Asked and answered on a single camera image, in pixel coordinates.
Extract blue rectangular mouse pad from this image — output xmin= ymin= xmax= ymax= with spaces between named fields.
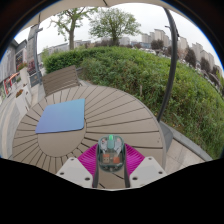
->
xmin=34 ymin=97 xmax=86 ymax=135

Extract sparse-leaved tree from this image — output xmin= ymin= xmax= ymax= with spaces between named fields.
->
xmin=49 ymin=7 xmax=98 ymax=51

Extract dense green tree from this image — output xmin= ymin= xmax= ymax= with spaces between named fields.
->
xmin=89 ymin=7 xmax=142 ymax=47

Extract beige parasol canopy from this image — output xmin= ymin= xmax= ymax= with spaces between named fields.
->
xmin=19 ymin=0 xmax=181 ymax=31

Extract transparent green computer mouse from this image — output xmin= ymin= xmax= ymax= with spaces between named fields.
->
xmin=96 ymin=134 xmax=126 ymax=173

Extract slatted brown outdoor chair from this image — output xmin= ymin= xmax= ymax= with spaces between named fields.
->
xmin=41 ymin=64 xmax=82 ymax=98

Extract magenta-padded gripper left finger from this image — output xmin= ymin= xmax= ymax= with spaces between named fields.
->
xmin=55 ymin=143 xmax=100 ymax=189

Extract white planter box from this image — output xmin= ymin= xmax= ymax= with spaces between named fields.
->
xmin=14 ymin=88 xmax=33 ymax=116

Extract group of apartment buildings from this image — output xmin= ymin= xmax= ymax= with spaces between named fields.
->
xmin=141 ymin=28 xmax=223 ymax=73

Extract grey sign pillar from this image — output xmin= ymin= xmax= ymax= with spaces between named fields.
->
xmin=26 ymin=23 xmax=44 ymax=88

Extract dark curved parasol pole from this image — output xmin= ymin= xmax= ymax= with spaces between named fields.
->
xmin=156 ymin=7 xmax=181 ymax=123

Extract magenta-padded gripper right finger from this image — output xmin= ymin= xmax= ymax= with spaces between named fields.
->
xmin=123 ymin=143 xmax=168 ymax=189

